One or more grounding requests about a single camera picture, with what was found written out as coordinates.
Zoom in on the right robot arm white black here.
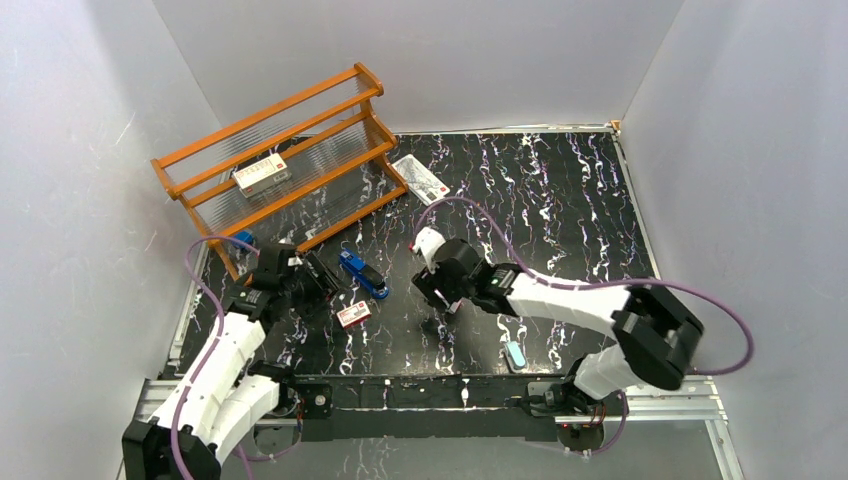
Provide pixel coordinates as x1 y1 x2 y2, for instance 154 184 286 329
410 228 704 417

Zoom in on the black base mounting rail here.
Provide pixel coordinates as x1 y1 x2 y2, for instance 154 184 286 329
251 374 627 445

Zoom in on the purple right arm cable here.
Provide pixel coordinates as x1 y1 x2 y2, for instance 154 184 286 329
411 196 755 458

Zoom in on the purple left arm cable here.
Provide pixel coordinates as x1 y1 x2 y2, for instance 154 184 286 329
169 235 299 480

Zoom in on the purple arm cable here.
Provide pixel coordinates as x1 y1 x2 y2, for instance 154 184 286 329
169 235 299 480
411 196 755 458

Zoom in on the red white staple box sleeve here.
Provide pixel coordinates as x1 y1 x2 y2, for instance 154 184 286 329
336 301 372 329

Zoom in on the aluminium frame rail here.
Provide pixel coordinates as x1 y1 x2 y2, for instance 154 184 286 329
132 374 730 425

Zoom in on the small blue object under shelf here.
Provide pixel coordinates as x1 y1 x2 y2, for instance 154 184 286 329
233 230 256 252

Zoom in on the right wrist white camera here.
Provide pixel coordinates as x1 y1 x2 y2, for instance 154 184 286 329
410 227 446 273

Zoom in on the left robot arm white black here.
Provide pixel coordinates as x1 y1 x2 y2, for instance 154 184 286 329
122 244 339 479

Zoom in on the orange wooden shelf rack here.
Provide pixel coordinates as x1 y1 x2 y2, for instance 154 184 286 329
151 62 409 278

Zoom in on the teal eraser-like small object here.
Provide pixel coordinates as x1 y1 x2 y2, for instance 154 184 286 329
503 341 527 372

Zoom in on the white box on shelf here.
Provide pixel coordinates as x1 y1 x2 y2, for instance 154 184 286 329
232 153 291 198

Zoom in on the white printed paper packet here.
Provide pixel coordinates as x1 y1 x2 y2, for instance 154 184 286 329
391 154 450 206

